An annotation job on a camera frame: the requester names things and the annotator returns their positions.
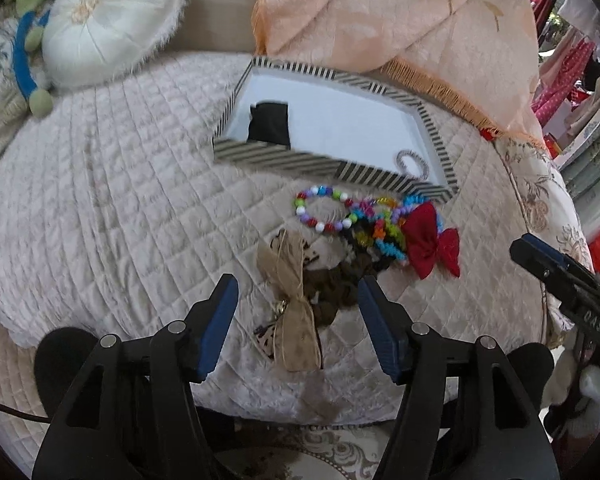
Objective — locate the beige patterned rug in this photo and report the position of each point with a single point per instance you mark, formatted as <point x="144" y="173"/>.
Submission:
<point x="320" y="450"/>

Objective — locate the black cloth pouch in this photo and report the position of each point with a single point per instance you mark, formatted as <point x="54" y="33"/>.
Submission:
<point x="270" y="125"/>

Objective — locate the beige floral bedspread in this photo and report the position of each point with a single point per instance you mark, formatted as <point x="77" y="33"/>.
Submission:
<point x="535" y="185"/>

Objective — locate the small red ornament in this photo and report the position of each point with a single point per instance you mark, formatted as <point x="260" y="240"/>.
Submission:
<point x="490" y="135"/>

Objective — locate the pink dotted cloth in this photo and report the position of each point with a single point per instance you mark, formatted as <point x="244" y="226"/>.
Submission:
<point x="565" y="75"/>

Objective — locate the white fuzzy cloth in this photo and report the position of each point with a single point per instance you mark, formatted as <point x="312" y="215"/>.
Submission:
<point x="562" y="375"/>

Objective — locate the striped cardboard box tray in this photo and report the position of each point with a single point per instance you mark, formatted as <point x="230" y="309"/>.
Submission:
<point x="280" y="160"/>

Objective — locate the brown scrunchie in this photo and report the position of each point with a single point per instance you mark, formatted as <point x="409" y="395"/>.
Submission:
<point x="330" y="290"/>

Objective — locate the white round fringed pillow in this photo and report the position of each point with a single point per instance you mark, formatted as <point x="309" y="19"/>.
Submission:
<point x="105" y="20"/>

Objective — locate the peach fringed cloth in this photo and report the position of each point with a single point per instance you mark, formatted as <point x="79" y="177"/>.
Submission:
<point x="355" y="10"/>

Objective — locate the red satin bow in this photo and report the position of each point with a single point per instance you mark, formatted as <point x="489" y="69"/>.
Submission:
<point x="422" y="235"/>

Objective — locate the beige headboard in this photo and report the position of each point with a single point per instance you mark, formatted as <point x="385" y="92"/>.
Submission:
<point x="215" y="5"/>

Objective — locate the stack of folded fabrics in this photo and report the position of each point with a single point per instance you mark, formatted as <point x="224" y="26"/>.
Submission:
<point x="592" y="160"/>

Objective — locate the cream quilted blanket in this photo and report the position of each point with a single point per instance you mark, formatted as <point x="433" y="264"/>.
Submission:
<point x="105" y="185"/>

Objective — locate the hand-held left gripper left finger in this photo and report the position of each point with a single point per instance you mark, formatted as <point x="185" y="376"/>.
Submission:
<point x="217" y="330"/>

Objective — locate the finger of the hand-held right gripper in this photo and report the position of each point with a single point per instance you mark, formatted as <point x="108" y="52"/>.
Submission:
<point x="542" y="252"/>

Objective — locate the burlap leopard print bow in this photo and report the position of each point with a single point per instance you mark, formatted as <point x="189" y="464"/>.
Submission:
<point x="295" y="325"/>

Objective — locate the green and blue plush toy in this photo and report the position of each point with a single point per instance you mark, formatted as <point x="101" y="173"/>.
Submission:
<point x="22" y="60"/>

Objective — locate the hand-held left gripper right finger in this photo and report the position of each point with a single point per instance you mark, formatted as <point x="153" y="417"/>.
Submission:
<point x="380" y="330"/>

